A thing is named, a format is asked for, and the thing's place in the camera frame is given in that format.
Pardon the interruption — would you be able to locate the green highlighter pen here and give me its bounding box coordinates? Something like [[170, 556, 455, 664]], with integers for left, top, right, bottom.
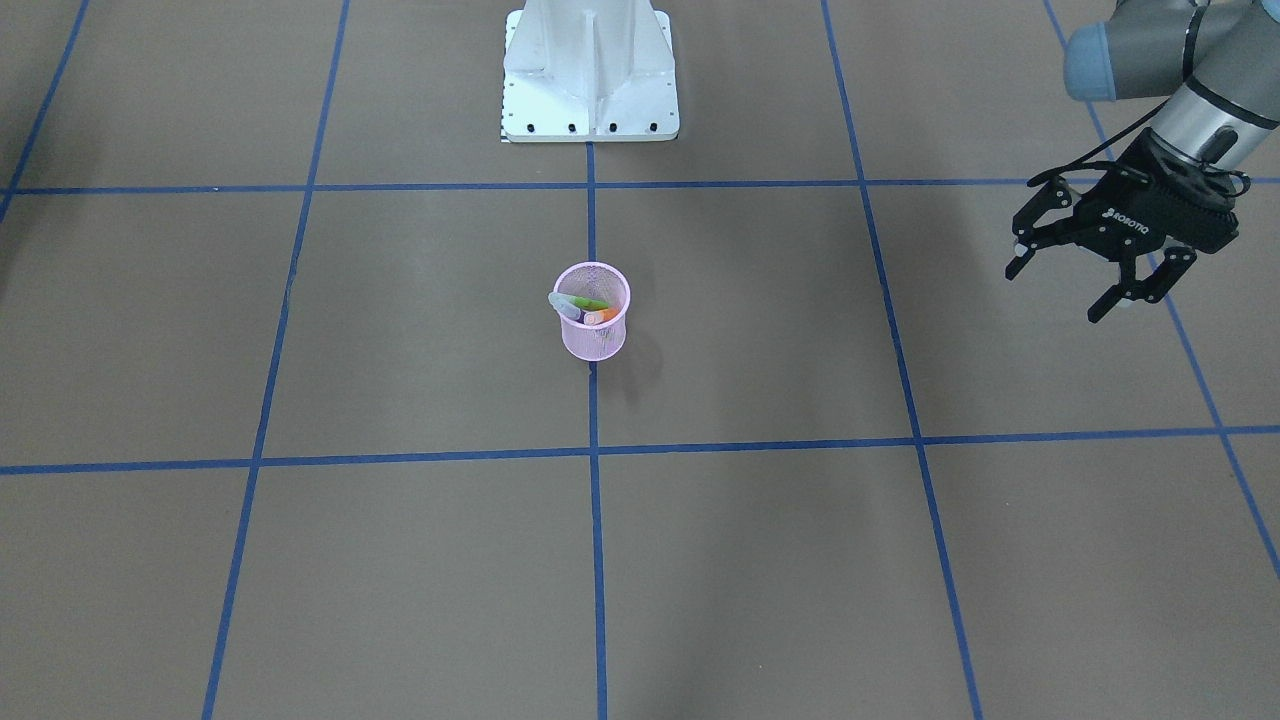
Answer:
[[547, 292, 611, 311]]

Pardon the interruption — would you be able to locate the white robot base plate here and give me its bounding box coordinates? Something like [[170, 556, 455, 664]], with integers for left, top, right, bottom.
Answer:
[[500, 1, 681, 143]]

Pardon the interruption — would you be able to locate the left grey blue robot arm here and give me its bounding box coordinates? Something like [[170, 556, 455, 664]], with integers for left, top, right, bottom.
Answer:
[[1005, 1, 1279, 323]]

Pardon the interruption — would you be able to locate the orange highlighter pen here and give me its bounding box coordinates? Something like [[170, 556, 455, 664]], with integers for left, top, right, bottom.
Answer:
[[581, 307, 621, 327]]

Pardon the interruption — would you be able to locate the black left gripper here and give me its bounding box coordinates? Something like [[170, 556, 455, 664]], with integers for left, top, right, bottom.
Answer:
[[1005, 129, 1240, 324]]

